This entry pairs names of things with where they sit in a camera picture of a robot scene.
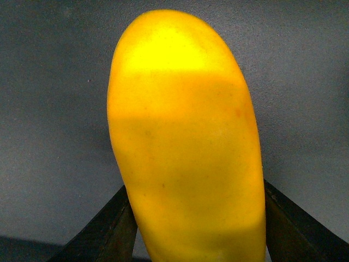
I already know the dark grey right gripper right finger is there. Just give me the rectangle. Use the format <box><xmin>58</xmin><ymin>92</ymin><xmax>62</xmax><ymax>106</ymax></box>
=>
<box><xmin>264</xmin><ymin>181</ymin><xmax>348</xmax><ymax>261</ymax></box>

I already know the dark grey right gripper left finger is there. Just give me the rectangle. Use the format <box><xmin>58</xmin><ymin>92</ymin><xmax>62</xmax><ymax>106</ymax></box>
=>
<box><xmin>49</xmin><ymin>187</ymin><xmax>137</xmax><ymax>261</ymax></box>

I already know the yellow mango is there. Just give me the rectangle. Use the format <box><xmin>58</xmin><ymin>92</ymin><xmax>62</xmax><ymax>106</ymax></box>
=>
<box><xmin>107</xmin><ymin>10</ymin><xmax>266</xmax><ymax>261</ymax></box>

